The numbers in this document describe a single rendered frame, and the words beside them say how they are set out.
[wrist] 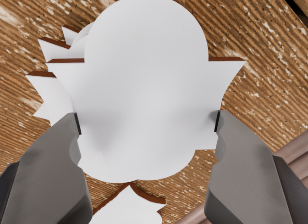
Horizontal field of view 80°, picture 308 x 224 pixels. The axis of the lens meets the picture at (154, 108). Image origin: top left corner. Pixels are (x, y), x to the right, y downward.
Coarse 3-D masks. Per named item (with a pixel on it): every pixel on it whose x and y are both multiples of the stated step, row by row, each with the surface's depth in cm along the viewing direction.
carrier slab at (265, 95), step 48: (0, 0) 15; (48, 0) 15; (96, 0) 15; (192, 0) 15; (240, 0) 15; (0, 48) 17; (240, 48) 17; (288, 48) 17; (0, 96) 19; (240, 96) 20; (288, 96) 20; (0, 144) 22; (96, 192) 27; (192, 192) 28
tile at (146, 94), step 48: (144, 0) 9; (96, 48) 10; (144, 48) 10; (192, 48) 10; (96, 96) 12; (144, 96) 12; (192, 96) 12; (96, 144) 14; (144, 144) 14; (192, 144) 14
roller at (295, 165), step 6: (300, 156) 29; (306, 156) 28; (294, 162) 29; (300, 162) 29; (306, 162) 28; (294, 168) 29; (300, 168) 29; (306, 168) 29; (300, 174) 29; (306, 174) 29; (204, 222) 37; (210, 222) 36
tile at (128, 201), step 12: (120, 192) 26; (132, 192) 26; (144, 192) 28; (108, 204) 27; (120, 204) 27; (132, 204) 27; (144, 204) 27; (156, 204) 27; (96, 216) 28; (108, 216) 28; (120, 216) 28; (132, 216) 29; (144, 216) 29; (156, 216) 29
